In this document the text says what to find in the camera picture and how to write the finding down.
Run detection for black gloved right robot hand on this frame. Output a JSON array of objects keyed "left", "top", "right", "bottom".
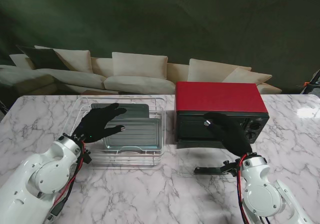
[{"left": 202, "top": 112, "right": 253, "bottom": 157}]

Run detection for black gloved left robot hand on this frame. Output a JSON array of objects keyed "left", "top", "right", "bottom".
[{"left": 74, "top": 102, "right": 127, "bottom": 144}]

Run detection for glass oven door black handle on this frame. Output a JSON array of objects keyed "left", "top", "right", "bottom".
[{"left": 176, "top": 140, "right": 242, "bottom": 179}]

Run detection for ribbed metal baking tray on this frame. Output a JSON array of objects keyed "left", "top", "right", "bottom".
[
  {"left": 90, "top": 102, "right": 150, "bottom": 120},
  {"left": 103, "top": 117, "right": 162, "bottom": 151}
]

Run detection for red and black toaster oven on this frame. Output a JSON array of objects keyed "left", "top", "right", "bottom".
[{"left": 174, "top": 81, "right": 270, "bottom": 150}]

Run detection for beige sectional sofa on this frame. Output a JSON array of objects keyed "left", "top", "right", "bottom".
[{"left": 0, "top": 45, "right": 283, "bottom": 96}]

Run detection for beige sofa cushion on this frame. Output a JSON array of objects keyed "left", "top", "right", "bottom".
[
  {"left": 34, "top": 45, "right": 91, "bottom": 74},
  {"left": 111, "top": 51, "right": 169, "bottom": 80},
  {"left": 187, "top": 58, "right": 252, "bottom": 83},
  {"left": 9, "top": 53, "right": 35, "bottom": 70},
  {"left": 221, "top": 67, "right": 273, "bottom": 84}
]

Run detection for dark grey sofa cushion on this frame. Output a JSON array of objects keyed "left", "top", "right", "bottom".
[{"left": 16, "top": 44, "right": 72, "bottom": 71}]

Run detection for black tripod with orange clamp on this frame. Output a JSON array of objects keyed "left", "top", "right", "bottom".
[{"left": 298, "top": 69, "right": 320, "bottom": 95}]

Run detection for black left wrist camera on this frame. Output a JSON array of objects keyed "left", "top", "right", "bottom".
[{"left": 83, "top": 148, "right": 93, "bottom": 165}]

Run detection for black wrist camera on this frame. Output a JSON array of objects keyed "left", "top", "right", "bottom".
[
  {"left": 222, "top": 160, "right": 241, "bottom": 177},
  {"left": 83, "top": 148, "right": 93, "bottom": 165}
]

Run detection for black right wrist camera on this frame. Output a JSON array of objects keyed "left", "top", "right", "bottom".
[{"left": 222, "top": 160, "right": 241, "bottom": 177}]

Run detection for red black right arm cables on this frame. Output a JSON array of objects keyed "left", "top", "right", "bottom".
[{"left": 234, "top": 156, "right": 271, "bottom": 224}]

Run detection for red black arm cables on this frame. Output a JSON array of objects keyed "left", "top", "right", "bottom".
[
  {"left": 234, "top": 156, "right": 271, "bottom": 224},
  {"left": 47, "top": 141, "right": 87, "bottom": 220}
]

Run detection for red black left arm cables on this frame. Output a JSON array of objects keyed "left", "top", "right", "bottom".
[{"left": 47, "top": 141, "right": 87, "bottom": 220}]

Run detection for white wire dish rack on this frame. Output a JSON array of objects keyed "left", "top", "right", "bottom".
[{"left": 74, "top": 97, "right": 166, "bottom": 166}]

